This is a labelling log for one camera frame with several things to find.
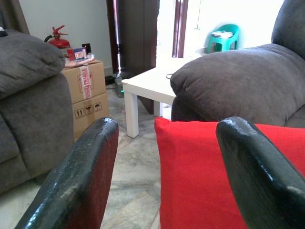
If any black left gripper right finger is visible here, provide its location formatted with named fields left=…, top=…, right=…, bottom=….
left=215, top=116, right=305, bottom=229

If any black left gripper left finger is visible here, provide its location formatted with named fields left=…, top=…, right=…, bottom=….
left=14, top=117, right=119, bottom=229

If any red pillow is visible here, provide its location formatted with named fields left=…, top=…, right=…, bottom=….
left=154, top=117, right=305, bottom=229

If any cardboard box with handling symbols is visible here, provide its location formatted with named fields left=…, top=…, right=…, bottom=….
left=71, top=92, right=110, bottom=143

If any dark grey armchair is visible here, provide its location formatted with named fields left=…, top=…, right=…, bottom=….
left=0, top=30, right=74, bottom=195

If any cardboard box with fragile tape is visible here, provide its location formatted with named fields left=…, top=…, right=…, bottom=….
left=61, top=59, right=107, bottom=104

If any dark grey two-seat sofa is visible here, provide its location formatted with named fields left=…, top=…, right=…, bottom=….
left=170, top=0, right=305, bottom=128

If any clear plastic bottle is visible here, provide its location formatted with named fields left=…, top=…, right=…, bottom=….
left=114, top=73, right=126, bottom=98

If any pink plastic bag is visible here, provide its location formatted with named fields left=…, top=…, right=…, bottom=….
left=64, top=54, right=96, bottom=68

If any white side table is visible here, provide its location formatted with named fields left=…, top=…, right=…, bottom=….
left=121, top=53, right=203, bottom=139

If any small red blue box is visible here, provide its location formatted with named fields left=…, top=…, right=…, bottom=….
left=67, top=47, right=88, bottom=61

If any red fire extinguisher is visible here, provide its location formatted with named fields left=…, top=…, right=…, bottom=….
left=44, top=25, right=71, bottom=49

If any teal plastic stool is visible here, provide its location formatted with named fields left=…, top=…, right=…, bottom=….
left=205, top=23, right=240, bottom=54

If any dark brown door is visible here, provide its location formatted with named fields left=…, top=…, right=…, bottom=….
left=106, top=0, right=160, bottom=73

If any brown curtain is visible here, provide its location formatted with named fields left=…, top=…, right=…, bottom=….
left=0, top=0, right=31, bottom=35

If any dark brown door frame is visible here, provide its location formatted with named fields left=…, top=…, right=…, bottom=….
left=172, top=0, right=189, bottom=58

